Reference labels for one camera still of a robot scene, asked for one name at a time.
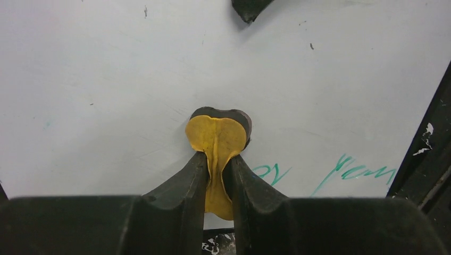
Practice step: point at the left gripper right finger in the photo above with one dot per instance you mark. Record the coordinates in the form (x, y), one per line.
(262, 221)

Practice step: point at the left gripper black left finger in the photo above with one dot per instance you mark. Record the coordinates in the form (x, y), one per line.
(170, 218)

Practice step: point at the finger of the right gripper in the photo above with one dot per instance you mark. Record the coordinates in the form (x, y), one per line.
(249, 10)

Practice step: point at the yellow black whiteboard eraser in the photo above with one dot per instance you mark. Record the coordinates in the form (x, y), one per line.
(221, 135)

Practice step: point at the small whiteboard black frame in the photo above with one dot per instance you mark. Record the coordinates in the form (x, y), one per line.
(95, 95)

